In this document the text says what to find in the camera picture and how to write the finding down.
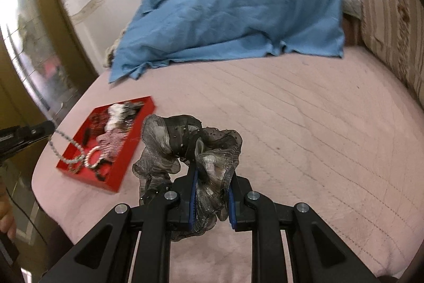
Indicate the brown window frame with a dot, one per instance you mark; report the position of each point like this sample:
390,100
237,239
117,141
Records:
40,47

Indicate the red tray box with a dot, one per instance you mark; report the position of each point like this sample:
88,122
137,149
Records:
87,165

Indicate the white cherry print scrunchie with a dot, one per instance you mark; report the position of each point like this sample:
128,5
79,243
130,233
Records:
117,113

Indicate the dark red dotted scrunchie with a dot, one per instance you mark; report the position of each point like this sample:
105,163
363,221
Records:
100,120

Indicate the red white striped scrunchie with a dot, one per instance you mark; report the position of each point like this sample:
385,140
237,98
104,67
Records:
111,143

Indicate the furry patterned blanket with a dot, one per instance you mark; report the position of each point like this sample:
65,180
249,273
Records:
110,52

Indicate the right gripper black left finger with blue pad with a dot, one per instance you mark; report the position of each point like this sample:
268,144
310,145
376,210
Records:
131,244

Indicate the person's hand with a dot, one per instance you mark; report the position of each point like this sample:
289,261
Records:
7,220

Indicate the blue cloth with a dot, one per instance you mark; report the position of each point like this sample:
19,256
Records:
179,31

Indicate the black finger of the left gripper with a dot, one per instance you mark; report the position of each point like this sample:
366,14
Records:
16,139

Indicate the pink quilted bedspread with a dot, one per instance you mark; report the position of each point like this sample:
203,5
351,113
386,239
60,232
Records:
342,135

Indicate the black scrunchie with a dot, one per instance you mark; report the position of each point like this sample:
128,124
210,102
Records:
90,132

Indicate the dark sequin scrunchie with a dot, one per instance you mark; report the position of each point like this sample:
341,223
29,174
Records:
131,110

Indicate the striped floral pillow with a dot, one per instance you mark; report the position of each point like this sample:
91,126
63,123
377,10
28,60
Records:
393,31

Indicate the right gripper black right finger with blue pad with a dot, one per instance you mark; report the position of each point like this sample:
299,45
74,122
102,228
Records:
291,243

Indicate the grey sheer scrunchie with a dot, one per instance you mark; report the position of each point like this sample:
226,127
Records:
214,153

